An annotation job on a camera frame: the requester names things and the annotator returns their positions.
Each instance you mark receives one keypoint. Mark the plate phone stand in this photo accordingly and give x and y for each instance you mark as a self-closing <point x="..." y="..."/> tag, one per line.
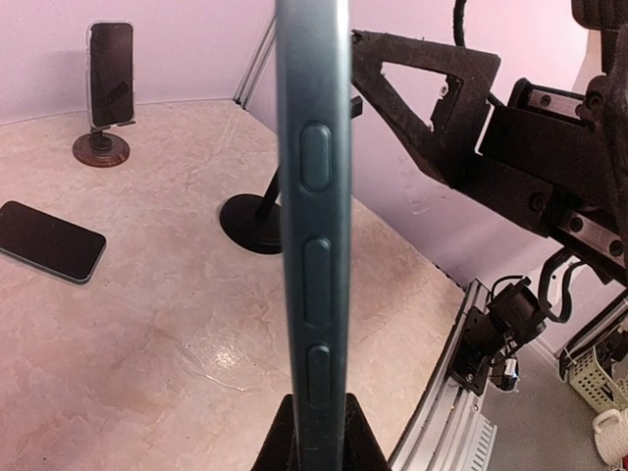
<point x="101" y="149"/>

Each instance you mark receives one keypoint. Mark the cream plastic basket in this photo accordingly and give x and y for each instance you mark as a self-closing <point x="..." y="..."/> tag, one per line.
<point x="597" y="369"/>

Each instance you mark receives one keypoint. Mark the right aluminium frame post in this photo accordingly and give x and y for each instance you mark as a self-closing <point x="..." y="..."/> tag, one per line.
<point x="256" y="66"/>

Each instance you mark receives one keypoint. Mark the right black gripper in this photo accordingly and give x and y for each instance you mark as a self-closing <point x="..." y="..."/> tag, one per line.
<point x="552" y="162"/>

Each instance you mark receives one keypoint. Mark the dark teal phone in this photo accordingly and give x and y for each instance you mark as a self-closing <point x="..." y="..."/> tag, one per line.
<point x="314" y="71"/>

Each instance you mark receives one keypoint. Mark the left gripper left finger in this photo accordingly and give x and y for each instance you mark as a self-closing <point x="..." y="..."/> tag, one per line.
<point x="278" y="452"/>

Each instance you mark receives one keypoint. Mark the black clamp phone stand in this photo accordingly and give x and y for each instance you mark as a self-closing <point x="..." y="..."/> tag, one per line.
<point x="255" y="221"/>

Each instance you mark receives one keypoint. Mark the white mug outside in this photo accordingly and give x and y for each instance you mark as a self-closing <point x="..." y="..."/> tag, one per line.
<point x="610" y="435"/>

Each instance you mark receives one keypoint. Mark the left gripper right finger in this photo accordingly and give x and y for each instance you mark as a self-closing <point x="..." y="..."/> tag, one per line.
<point x="361" y="451"/>

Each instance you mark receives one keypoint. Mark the front aluminium rail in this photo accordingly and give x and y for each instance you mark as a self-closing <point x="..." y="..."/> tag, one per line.
<point x="542" y="425"/>

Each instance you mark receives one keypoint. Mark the top black phone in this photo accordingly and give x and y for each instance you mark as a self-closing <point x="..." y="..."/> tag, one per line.
<point x="52" y="245"/>

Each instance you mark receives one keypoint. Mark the clear case phone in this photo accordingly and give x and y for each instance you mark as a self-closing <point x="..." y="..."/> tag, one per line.
<point x="110" y="74"/>

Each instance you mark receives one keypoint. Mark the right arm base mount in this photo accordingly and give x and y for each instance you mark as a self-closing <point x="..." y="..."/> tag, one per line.
<point x="491" y="337"/>

